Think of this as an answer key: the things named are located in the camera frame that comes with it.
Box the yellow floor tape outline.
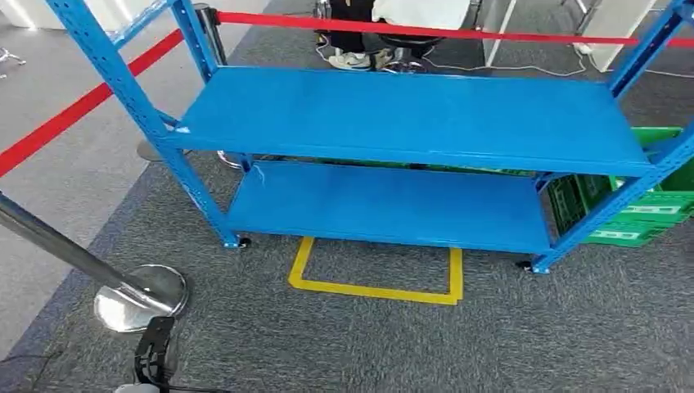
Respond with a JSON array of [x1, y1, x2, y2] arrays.
[[287, 236, 465, 306]]

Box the blue metal shelf rack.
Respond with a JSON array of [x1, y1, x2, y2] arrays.
[[46, 0, 694, 276]]

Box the black stool with chrome base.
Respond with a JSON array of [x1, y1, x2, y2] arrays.
[[378, 33, 444, 75]]

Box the person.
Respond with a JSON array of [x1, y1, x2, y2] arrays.
[[324, 0, 473, 72]]

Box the long red barrier belt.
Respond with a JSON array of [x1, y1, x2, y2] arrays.
[[215, 11, 694, 50]]

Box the dark green upright crate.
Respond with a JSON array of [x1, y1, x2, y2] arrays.
[[546, 174, 615, 236]]

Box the narrow white panel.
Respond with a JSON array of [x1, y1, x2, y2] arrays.
[[481, 0, 525, 68]]

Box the chrome stanchion with round base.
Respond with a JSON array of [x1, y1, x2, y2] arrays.
[[0, 192, 190, 334]]

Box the folded green crate with label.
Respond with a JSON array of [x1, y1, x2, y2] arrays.
[[616, 191, 694, 224], [582, 219, 674, 249]]

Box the short red barrier belt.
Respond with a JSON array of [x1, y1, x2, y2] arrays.
[[0, 29, 186, 178]]

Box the green plastic crate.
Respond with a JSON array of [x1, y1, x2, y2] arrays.
[[630, 126, 694, 192]]

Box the wide white panel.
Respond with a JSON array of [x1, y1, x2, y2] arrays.
[[576, 0, 660, 72]]

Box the chrome chair base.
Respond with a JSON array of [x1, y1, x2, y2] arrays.
[[0, 47, 28, 80]]

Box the white cabinet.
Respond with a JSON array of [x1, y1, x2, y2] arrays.
[[0, 0, 164, 32]]

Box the white floor cable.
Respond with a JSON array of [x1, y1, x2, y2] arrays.
[[422, 49, 694, 79]]

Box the dark stanchion post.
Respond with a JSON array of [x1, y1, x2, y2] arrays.
[[192, 2, 246, 171]]

